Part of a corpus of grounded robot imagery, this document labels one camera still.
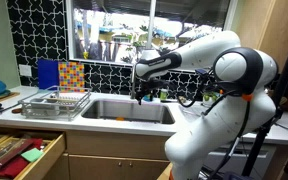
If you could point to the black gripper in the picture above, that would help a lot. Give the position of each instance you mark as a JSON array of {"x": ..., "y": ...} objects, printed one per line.
[{"x": 149, "y": 88}]

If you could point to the blue round dish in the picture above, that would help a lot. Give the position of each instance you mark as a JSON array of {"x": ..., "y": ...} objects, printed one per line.
[{"x": 148, "y": 98}]

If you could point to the green hand soap bottle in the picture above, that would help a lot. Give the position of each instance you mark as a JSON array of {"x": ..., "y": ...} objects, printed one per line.
[{"x": 164, "y": 95}]

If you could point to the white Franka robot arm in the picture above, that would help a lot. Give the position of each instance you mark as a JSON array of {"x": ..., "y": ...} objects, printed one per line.
[{"x": 217, "y": 126}]

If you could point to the stainless steel sink basin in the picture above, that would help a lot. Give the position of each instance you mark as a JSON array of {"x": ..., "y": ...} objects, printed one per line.
[{"x": 127, "y": 111}]

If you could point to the chrome sink faucet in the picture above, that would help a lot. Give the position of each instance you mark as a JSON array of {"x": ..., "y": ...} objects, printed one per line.
[{"x": 133, "y": 83}]

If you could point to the orange plastic cup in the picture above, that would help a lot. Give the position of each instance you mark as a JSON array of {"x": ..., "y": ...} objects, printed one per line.
[{"x": 120, "y": 118}]

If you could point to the wooden base cabinet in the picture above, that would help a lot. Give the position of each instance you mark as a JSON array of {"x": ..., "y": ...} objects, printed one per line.
[{"x": 114, "y": 156}]

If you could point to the small potted green plant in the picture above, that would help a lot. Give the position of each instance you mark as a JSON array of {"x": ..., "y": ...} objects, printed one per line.
[{"x": 206, "y": 97}]

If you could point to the multicoloured checkered cutting board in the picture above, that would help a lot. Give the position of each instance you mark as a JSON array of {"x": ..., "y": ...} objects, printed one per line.
[{"x": 71, "y": 76}]

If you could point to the white framed window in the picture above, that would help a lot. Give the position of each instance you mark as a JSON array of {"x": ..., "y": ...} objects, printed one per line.
[{"x": 110, "y": 33}]

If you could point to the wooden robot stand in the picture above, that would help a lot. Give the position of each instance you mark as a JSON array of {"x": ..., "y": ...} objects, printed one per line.
[{"x": 165, "y": 173}]

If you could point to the blue cutting board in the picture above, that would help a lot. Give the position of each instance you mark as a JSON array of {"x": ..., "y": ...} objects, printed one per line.
[{"x": 47, "y": 73}]

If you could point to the open wooden drawer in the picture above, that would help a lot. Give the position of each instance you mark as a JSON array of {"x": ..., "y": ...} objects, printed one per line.
[{"x": 52, "y": 153}]

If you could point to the green cloth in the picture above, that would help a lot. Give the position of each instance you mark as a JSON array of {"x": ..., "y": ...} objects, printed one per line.
[{"x": 32, "y": 155}]

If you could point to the wooden board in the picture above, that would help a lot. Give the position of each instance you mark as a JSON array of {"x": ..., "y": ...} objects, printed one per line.
[{"x": 4, "y": 97}]

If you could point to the grey dishwasher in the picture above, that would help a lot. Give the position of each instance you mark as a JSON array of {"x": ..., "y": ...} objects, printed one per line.
[{"x": 267, "y": 160}]

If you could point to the red cloth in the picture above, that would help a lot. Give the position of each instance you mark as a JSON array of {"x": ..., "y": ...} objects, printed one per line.
[{"x": 14, "y": 166}]

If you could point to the black tripod pole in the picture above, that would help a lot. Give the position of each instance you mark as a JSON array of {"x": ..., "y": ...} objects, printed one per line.
[{"x": 284, "y": 86}]

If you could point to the white wall outlet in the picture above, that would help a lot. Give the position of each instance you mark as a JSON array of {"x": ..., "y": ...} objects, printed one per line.
[{"x": 25, "y": 70}]

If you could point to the wooden wall cabinet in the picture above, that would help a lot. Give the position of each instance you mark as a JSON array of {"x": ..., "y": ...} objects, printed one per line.
[{"x": 277, "y": 30}]

